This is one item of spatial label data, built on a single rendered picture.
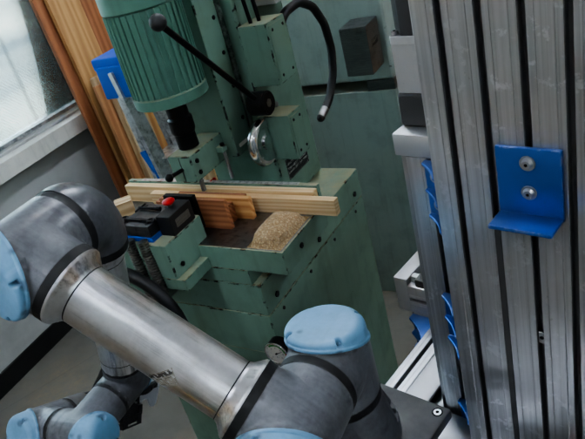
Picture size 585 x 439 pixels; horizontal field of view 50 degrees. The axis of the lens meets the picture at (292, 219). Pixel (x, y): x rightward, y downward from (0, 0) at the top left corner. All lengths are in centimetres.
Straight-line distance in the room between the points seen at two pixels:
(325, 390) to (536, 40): 47
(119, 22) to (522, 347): 100
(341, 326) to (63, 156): 237
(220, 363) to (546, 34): 52
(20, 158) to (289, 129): 155
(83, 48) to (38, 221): 218
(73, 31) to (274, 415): 243
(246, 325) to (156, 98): 58
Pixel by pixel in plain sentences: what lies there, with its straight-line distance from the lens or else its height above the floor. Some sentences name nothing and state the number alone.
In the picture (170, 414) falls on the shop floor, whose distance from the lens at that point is 246.
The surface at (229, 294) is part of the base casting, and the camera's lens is 153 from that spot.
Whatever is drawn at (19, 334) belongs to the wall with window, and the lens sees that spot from 299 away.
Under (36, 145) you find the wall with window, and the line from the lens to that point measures 293.
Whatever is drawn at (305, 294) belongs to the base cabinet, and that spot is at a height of 65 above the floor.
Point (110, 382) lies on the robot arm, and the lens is 121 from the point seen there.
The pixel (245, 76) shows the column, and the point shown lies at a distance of 162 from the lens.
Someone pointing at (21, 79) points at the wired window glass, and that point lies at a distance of 309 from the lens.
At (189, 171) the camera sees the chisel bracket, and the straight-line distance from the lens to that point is 154.
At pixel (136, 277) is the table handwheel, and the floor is 94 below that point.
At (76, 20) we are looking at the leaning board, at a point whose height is 124.
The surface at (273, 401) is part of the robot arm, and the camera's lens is 80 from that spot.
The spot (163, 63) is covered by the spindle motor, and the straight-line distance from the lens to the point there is 143.
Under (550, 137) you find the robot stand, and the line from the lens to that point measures 72.
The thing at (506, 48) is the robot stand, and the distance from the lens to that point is 70.
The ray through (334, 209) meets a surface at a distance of 142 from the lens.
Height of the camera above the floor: 160
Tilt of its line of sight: 28 degrees down
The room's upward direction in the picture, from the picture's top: 15 degrees counter-clockwise
